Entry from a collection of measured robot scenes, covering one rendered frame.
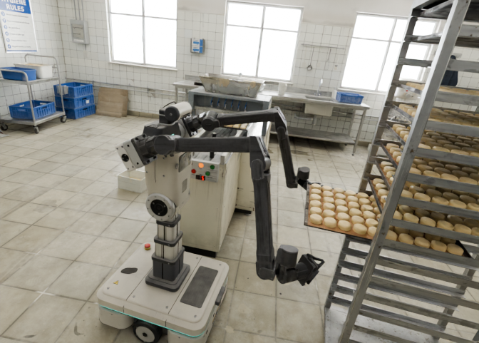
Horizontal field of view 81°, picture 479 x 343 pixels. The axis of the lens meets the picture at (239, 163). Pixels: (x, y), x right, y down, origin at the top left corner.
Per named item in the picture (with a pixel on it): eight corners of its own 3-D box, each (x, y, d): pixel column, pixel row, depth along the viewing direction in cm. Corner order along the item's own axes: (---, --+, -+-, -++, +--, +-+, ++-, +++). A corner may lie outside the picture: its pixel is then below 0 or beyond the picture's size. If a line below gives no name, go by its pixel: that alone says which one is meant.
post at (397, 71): (323, 310, 176) (415, -1, 112) (323, 306, 178) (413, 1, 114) (328, 311, 175) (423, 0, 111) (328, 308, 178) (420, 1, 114)
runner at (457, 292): (338, 266, 159) (339, 262, 158) (338, 262, 162) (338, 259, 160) (465, 299, 146) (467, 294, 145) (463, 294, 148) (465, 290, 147)
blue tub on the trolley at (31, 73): (15, 77, 446) (13, 66, 440) (40, 80, 445) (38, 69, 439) (-2, 78, 418) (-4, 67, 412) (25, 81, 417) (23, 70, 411)
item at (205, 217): (202, 209, 292) (207, 125, 258) (234, 214, 288) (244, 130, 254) (177, 252, 227) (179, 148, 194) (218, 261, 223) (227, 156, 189)
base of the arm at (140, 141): (155, 159, 123) (142, 133, 120) (170, 153, 120) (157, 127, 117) (143, 166, 115) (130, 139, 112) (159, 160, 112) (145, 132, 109)
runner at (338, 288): (331, 290, 166) (332, 286, 165) (331, 287, 168) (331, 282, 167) (452, 323, 153) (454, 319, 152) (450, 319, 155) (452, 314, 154)
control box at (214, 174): (185, 175, 201) (186, 157, 196) (218, 180, 198) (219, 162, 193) (183, 177, 198) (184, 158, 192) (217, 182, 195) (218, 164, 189)
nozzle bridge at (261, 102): (197, 120, 292) (199, 86, 279) (267, 130, 283) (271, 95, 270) (187, 128, 262) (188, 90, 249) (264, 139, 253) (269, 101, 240)
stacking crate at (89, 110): (78, 110, 597) (77, 101, 589) (95, 113, 592) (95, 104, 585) (56, 117, 542) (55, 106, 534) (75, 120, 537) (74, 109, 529)
